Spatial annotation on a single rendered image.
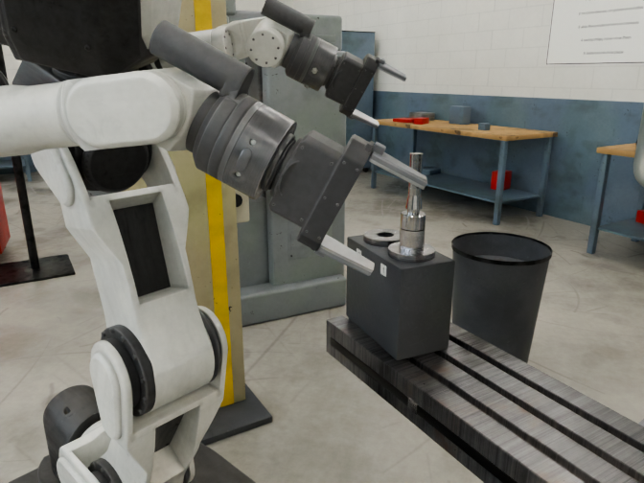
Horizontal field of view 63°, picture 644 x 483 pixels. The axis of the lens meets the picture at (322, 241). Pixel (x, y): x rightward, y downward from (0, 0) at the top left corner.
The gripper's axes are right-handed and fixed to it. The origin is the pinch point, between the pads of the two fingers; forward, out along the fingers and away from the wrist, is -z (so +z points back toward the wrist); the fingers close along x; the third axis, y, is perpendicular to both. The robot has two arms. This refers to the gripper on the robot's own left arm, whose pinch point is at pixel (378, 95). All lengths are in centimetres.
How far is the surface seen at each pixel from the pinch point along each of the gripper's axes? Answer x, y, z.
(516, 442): -21, -52, -34
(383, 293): -26.7, -23.0, -15.6
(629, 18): 44, 405, -241
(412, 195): -9.0, -15.7, -11.8
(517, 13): -1, 507, -187
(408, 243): -16.5, -19.3, -15.3
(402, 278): -19.7, -26.2, -15.2
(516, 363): -24, -31, -42
